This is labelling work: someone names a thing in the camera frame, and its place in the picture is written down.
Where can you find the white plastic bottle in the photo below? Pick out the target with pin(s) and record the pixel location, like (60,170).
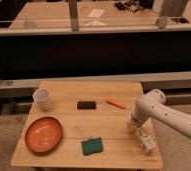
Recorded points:
(144,140)

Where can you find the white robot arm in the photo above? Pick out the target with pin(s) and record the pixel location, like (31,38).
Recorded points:
(152,104)

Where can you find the orange marker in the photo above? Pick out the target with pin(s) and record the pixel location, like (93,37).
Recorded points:
(115,103)

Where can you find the black rectangular block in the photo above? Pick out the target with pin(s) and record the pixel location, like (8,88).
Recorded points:
(86,105)

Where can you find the translucent plastic cup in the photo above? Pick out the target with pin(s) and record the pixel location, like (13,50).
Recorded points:
(42,98)

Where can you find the green sponge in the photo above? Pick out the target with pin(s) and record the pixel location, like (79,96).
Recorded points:
(91,146)

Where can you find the orange bowl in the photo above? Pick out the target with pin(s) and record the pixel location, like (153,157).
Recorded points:
(43,135)

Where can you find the white paper sheet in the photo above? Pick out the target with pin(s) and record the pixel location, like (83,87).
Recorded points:
(96,13)

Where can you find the grey metal post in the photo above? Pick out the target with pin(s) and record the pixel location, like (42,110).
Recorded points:
(171,9)
(73,10)

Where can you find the black cable clutter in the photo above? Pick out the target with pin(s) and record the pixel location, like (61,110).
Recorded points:
(134,5)

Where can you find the grey metal post right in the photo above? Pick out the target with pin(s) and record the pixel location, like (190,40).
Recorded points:
(171,9)

